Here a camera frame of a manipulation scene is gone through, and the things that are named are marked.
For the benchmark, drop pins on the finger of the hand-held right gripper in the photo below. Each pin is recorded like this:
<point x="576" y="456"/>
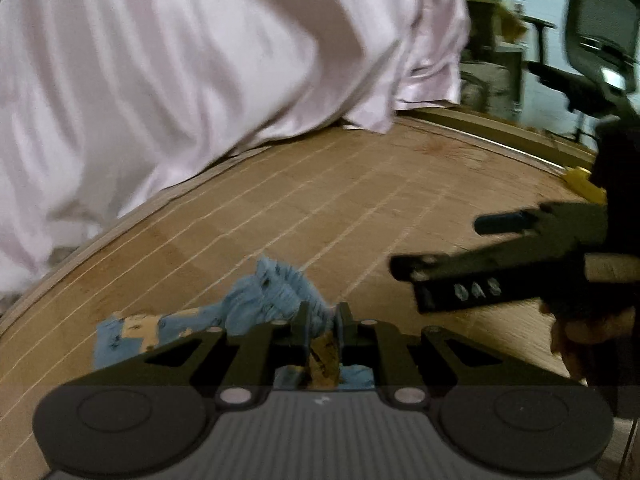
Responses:
<point x="505" y="224"/>
<point x="422" y="266"/>

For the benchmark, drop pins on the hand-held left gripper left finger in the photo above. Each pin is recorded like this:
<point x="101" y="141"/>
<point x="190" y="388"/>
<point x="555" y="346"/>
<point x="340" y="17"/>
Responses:
<point x="303" y="330"/>

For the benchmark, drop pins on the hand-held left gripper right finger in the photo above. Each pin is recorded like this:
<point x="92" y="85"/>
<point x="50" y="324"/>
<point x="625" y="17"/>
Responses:
<point x="343" y="330"/>

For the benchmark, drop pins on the blue pants with orange print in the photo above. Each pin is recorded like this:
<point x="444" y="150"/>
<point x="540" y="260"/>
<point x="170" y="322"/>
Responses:
<point x="280" y="282"/>

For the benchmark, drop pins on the person's right hand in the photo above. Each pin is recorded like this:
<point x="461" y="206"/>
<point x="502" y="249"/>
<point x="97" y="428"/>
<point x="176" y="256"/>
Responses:
<point x="585" y="345"/>

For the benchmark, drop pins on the dark wooden shelf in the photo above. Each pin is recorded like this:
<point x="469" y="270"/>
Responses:
<point x="492" y="70"/>

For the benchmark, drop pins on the black office chair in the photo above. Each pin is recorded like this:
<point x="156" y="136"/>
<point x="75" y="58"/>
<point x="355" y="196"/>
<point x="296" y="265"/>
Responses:
<point x="600" y="5"/>

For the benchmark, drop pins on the pink bed sheet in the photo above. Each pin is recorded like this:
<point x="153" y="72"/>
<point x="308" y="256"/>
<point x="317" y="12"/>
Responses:
<point x="200" y="60"/>

